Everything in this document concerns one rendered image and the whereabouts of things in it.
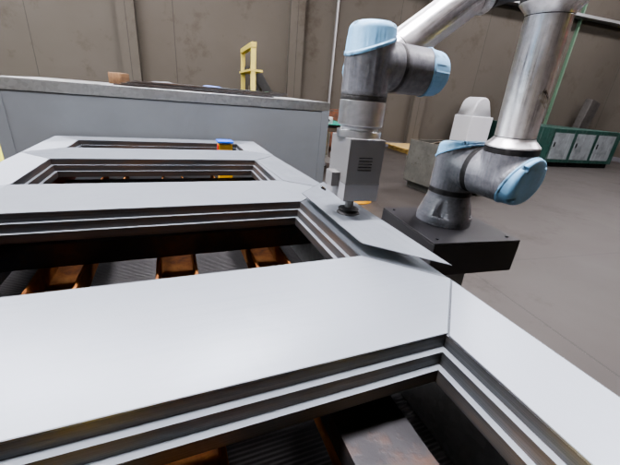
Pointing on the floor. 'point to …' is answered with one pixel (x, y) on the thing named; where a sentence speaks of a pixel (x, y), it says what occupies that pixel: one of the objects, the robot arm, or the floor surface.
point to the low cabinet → (574, 146)
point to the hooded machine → (472, 120)
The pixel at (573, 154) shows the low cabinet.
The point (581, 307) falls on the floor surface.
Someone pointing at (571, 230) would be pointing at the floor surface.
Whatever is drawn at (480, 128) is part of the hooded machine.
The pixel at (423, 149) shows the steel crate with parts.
